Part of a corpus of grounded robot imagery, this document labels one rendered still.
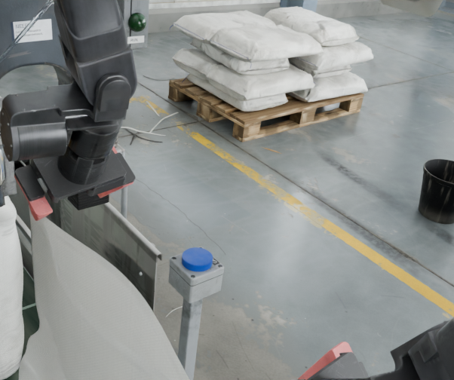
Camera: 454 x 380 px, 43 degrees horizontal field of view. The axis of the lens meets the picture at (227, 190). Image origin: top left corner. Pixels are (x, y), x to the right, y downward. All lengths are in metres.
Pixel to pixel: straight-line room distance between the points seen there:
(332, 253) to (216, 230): 0.56
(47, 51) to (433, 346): 0.70
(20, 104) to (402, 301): 2.14
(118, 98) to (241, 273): 1.93
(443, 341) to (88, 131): 0.44
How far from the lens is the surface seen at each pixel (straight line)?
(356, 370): 0.53
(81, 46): 0.59
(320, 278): 2.56
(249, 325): 2.25
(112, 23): 0.59
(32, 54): 0.89
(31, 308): 1.72
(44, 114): 0.63
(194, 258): 1.11
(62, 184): 0.73
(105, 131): 0.65
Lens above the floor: 1.52
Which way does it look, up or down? 30 degrees down
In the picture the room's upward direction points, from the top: 7 degrees clockwise
